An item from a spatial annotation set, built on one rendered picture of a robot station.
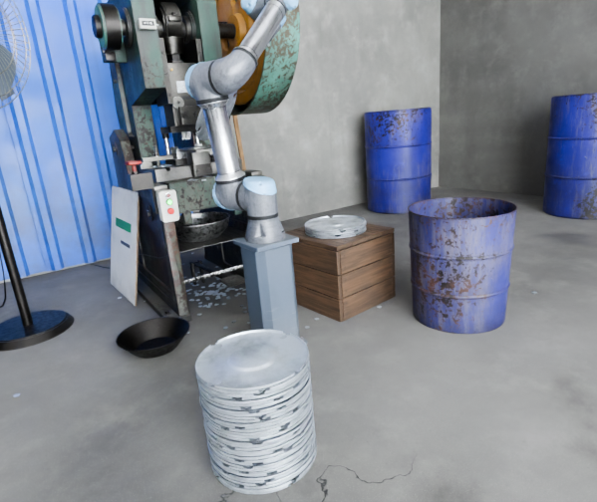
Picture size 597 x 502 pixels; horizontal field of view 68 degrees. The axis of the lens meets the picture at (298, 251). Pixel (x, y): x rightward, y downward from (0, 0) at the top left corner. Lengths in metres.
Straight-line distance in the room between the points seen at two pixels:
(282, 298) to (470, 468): 0.84
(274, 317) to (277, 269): 0.19
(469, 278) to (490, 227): 0.21
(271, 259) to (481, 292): 0.82
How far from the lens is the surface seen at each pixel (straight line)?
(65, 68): 3.41
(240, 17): 2.50
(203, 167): 2.21
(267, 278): 1.63
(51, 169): 3.37
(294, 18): 2.24
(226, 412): 1.10
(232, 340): 1.28
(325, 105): 4.23
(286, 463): 1.21
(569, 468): 1.38
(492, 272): 1.84
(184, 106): 2.29
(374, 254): 2.04
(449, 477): 1.28
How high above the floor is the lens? 0.88
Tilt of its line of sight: 17 degrees down
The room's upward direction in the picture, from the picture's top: 5 degrees counter-clockwise
